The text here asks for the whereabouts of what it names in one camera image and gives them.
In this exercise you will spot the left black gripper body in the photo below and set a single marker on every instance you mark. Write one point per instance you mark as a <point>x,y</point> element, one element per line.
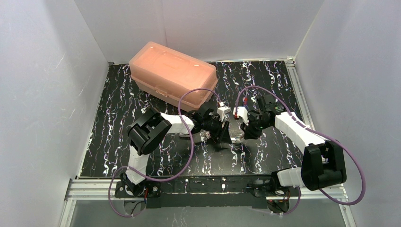
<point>223,130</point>

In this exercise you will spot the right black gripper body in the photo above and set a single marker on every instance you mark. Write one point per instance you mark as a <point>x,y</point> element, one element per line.
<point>243,126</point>

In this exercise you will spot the white mini stapler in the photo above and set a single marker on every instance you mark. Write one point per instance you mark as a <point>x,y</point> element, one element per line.
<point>237,140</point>

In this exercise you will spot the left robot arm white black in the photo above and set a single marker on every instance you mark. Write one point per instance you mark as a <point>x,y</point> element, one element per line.
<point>149,130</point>

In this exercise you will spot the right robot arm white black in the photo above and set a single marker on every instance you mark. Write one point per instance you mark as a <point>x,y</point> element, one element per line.
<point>323,163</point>

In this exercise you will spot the pink translucent plastic box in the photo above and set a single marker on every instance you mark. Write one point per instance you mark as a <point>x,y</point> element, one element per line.
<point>172,76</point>

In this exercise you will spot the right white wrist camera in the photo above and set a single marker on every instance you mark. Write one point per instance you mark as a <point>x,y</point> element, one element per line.
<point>241,113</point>

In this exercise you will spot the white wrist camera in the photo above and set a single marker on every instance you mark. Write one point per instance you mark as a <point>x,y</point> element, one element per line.
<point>241,113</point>
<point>223,111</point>

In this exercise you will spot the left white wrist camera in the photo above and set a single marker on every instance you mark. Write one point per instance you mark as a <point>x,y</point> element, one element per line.
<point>223,111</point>

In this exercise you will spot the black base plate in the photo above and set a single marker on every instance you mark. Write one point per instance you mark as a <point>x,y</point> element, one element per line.
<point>209,191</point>

